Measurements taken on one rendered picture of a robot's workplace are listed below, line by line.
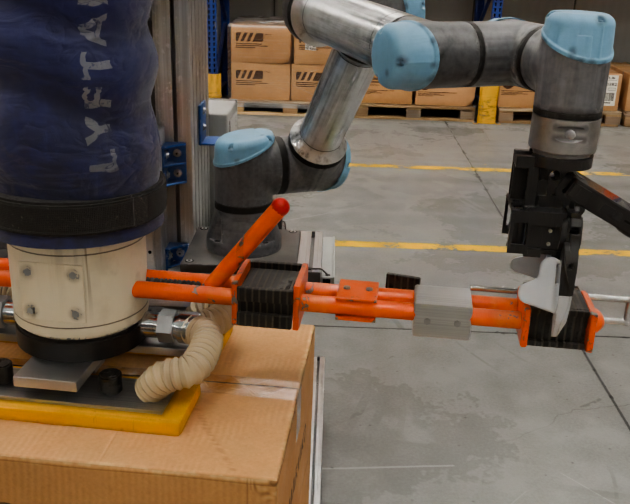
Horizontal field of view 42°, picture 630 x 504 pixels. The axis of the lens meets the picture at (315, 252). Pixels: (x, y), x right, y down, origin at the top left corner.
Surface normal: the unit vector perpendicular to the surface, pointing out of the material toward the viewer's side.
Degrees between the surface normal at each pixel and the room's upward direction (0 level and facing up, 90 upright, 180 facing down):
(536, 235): 91
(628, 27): 90
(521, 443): 0
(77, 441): 1
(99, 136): 73
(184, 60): 90
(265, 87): 90
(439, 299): 0
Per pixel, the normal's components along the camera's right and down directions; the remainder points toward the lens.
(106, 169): 0.63, 0.20
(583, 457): 0.03, -0.94
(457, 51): 0.38, 0.14
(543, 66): -0.92, 0.11
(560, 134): -0.12, 0.36
